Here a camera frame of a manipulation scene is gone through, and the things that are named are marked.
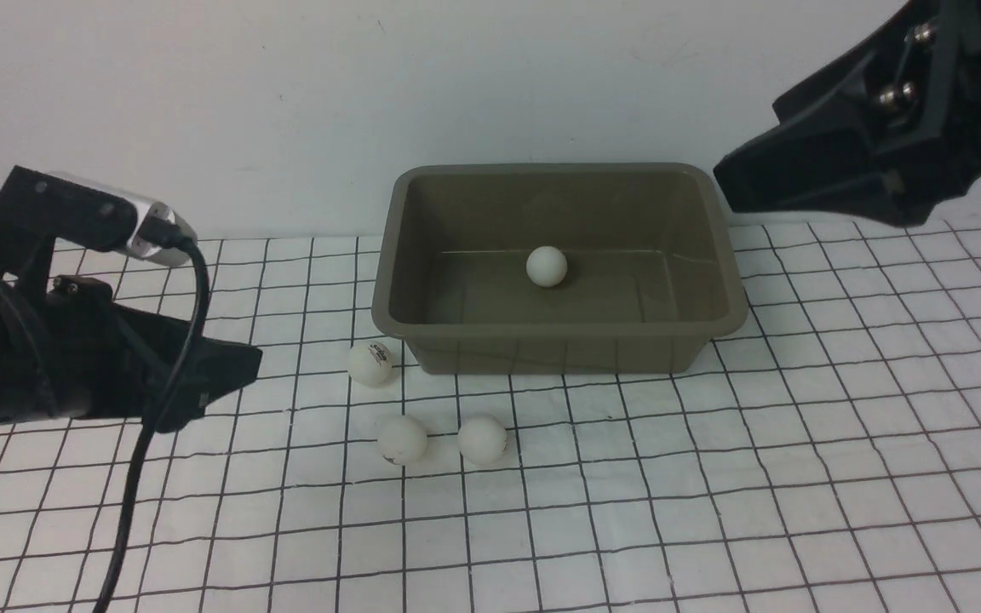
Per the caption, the olive green plastic bin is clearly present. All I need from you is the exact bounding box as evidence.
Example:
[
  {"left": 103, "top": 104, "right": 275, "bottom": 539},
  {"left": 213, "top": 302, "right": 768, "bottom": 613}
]
[{"left": 371, "top": 163, "right": 749, "bottom": 374}]

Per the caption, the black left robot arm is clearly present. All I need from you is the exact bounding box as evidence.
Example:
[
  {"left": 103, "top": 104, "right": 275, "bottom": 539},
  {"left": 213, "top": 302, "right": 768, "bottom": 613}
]
[{"left": 0, "top": 275, "right": 262, "bottom": 433}]

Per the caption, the white ball with red logo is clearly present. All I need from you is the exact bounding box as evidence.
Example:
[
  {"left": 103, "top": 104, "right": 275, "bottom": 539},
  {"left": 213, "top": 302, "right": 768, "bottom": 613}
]
[{"left": 376, "top": 415, "right": 428, "bottom": 466}]

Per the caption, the white black grid tablecloth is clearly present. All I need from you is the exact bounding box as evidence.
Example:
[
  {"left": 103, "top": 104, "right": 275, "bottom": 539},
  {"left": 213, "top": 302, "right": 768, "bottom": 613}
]
[{"left": 0, "top": 217, "right": 981, "bottom": 613}]

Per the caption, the plain white ping-pong ball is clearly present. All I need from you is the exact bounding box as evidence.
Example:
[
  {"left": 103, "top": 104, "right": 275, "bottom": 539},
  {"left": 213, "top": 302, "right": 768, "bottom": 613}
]
[{"left": 525, "top": 245, "right": 568, "bottom": 288}]

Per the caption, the white ball with dark print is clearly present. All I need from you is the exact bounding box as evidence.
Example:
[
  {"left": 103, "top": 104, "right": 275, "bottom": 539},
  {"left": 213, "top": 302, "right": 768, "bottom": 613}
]
[{"left": 456, "top": 415, "right": 508, "bottom": 466}]

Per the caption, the black camera cable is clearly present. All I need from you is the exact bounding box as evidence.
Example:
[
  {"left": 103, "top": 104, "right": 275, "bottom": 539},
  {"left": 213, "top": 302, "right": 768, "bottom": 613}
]
[{"left": 92, "top": 217, "right": 212, "bottom": 613}]

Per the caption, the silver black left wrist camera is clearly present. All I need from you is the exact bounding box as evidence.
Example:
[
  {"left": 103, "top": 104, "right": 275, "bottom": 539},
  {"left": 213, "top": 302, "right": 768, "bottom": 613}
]
[{"left": 0, "top": 166, "right": 198, "bottom": 295}]

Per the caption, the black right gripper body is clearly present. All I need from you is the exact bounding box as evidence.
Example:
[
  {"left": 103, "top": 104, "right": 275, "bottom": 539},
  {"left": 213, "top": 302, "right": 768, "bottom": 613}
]
[{"left": 714, "top": 1, "right": 981, "bottom": 228}]

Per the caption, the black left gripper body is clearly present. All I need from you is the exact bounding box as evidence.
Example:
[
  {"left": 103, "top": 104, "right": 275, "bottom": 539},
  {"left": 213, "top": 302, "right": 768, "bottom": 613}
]
[{"left": 37, "top": 275, "right": 262, "bottom": 433}]

